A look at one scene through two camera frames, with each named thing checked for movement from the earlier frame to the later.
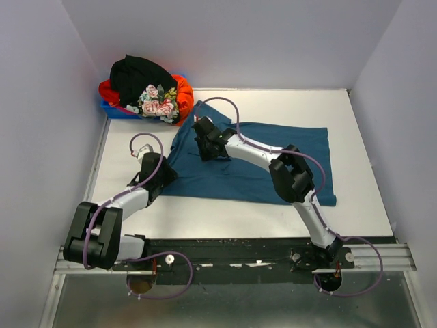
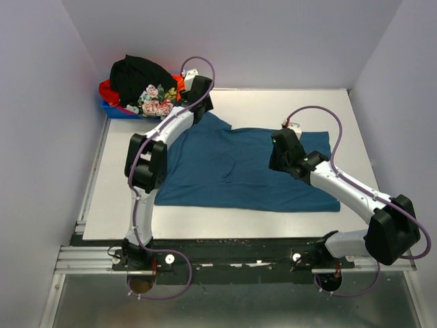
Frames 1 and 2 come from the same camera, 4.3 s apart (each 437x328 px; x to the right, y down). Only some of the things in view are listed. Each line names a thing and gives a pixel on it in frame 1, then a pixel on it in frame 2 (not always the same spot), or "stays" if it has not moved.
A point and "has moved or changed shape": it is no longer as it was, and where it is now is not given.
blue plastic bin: (109, 110) stays
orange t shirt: (184, 95) stays
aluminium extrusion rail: (360, 257) stays
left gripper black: (170, 174) to (207, 104)
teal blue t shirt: (235, 178) has moved or changed shape
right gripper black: (204, 157) to (272, 162)
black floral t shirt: (145, 87) stays
